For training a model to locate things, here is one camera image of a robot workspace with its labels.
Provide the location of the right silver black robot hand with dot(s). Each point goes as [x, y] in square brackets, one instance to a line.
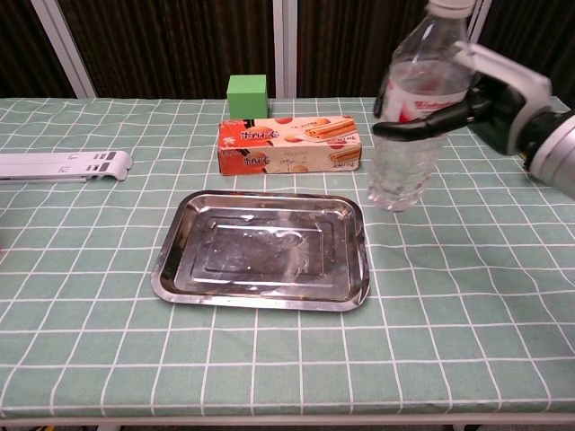
[489, 112]

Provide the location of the clear plastic bottle white cap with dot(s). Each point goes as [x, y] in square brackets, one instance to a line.
[411, 157]

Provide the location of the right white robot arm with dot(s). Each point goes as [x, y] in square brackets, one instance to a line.
[554, 148]

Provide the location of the stainless steel tray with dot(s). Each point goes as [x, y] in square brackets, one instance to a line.
[262, 251]

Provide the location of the orange egg roll box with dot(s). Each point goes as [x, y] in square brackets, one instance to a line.
[287, 146]

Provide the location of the green cube block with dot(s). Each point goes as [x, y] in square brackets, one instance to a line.
[248, 96]

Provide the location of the green checkered tablecloth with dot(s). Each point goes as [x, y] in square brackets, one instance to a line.
[287, 350]

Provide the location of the white folding stand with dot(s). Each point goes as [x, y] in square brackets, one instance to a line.
[63, 166]

